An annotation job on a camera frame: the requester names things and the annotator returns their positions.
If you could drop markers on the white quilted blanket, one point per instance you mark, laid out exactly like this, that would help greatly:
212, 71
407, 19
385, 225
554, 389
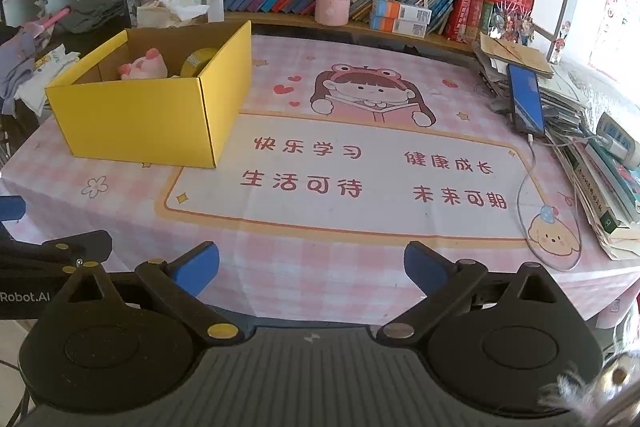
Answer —
600, 87

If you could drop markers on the stack of workbooks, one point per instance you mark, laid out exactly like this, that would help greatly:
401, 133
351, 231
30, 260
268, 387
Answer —
605, 197

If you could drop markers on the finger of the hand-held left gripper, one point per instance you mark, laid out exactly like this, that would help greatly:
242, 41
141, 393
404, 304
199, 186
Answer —
92, 243
12, 208

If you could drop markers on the pink printed tablecloth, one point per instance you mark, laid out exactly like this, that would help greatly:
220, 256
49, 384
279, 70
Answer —
350, 217

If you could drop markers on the white barcode scanner device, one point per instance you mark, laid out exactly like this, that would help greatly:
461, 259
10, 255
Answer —
617, 139

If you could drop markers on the orange and blue carton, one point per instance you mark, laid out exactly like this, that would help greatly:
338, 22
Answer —
400, 11
399, 27

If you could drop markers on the red boxed book set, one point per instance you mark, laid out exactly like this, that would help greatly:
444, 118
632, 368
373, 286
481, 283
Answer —
470, 9

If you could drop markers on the cluster of acrylic figure stands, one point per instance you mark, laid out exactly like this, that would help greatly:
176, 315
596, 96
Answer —
510, 24

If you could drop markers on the stack of loose papers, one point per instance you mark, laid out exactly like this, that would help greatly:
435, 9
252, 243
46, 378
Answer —
562, 99

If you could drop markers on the small cartoon standee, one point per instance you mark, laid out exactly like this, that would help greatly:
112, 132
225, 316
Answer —
557, 44

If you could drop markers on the purple cloth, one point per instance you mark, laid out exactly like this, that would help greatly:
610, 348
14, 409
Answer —
17, 67

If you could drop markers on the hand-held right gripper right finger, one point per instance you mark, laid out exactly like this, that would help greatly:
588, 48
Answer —
425, 264

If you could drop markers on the white and yellow cloth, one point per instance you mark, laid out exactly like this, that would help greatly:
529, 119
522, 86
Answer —
45, 82

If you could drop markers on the pink plush pig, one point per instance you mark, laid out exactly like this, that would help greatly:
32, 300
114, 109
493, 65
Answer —
145, 67

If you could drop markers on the yellow cardboard box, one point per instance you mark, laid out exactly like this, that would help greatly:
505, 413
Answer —
135, 122

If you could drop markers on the brown paper envelope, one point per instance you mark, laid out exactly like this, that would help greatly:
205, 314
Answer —
517, 54

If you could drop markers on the pink stick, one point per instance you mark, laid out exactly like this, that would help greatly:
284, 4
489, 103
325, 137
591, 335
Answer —
55, 18

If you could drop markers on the grey folded cloth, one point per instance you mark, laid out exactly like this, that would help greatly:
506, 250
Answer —
92, 17

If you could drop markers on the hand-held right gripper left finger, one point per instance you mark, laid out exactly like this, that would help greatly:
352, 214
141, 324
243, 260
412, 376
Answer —
195, 267

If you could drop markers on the yellow tape roll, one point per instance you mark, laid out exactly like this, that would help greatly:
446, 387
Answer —
197, 63

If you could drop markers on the black smartphone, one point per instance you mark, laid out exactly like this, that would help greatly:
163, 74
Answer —
526, 99

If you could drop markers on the grey fluffy charm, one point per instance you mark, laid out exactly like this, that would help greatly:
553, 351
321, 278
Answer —
580, 392

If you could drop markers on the tissue box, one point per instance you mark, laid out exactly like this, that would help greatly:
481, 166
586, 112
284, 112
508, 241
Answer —
170, 14

